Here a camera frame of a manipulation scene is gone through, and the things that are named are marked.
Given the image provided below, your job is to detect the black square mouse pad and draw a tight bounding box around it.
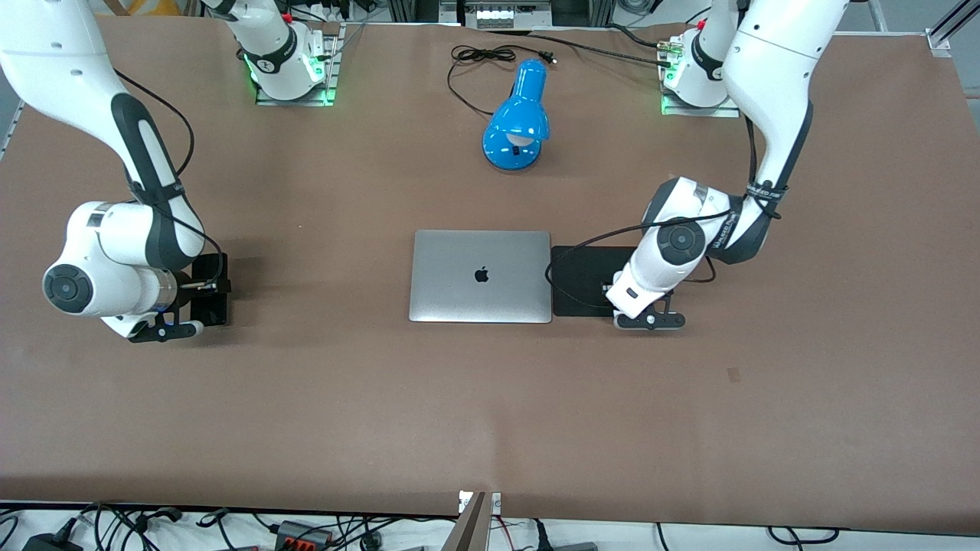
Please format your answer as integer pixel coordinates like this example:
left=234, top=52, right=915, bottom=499
left=551, top=246, right=650, bottom=318

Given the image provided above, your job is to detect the silver closed laptop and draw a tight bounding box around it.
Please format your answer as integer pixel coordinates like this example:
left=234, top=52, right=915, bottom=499
left=408, top=230, right=553, bottom=324

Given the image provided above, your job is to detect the blue desk lamp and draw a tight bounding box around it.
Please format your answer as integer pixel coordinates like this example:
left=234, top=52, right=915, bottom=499
left=482, top=58, right=551, bottom=172

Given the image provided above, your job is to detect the grey box with orange connectors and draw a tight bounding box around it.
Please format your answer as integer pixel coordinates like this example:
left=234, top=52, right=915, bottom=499
left=274, top=520, right=335, bottom=551

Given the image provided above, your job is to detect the black power adapter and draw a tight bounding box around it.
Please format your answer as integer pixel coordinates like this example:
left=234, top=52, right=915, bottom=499
left=21, top=530, right=87, bottom=551

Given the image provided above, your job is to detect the white power strip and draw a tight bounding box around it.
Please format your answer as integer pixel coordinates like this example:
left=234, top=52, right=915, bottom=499
left=474, top=0, right=553, bottom=31

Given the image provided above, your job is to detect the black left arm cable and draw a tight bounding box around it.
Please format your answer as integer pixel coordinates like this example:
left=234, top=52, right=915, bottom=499
left=544, top=115, right=783, bottom=311

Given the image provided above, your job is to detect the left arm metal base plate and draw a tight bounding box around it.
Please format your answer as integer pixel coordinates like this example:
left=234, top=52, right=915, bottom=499
left=659, top=34, right=743, bottom=119

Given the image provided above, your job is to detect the tangled black floor cable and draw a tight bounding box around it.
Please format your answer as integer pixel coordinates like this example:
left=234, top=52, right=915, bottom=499
left=73, top=502, right=186, bottom=551

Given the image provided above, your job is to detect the black cable to base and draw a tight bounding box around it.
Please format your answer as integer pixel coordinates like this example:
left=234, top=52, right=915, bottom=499
left=482, top=29, right=675, bottom=71

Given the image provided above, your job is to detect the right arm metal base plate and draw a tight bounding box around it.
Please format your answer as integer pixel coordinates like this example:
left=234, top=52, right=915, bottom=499
left=254, top=23, right=343, bottom=107

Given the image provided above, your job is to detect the black lamp power cord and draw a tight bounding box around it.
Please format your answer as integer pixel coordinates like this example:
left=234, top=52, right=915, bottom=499
left=446, top=44, right=558, bottom=118

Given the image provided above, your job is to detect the grey camera stand post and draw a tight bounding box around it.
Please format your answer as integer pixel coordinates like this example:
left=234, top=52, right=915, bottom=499
left=450, top=491, right=503, bottom=551

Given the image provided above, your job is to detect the looped black floor cable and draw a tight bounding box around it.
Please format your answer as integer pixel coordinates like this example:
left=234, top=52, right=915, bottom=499
left=766, top=525, right=841, bottom=546

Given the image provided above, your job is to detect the aluminium frame profile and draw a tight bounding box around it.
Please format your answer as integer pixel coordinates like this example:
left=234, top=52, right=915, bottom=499
left=387, top=0, right=443, bottom=24

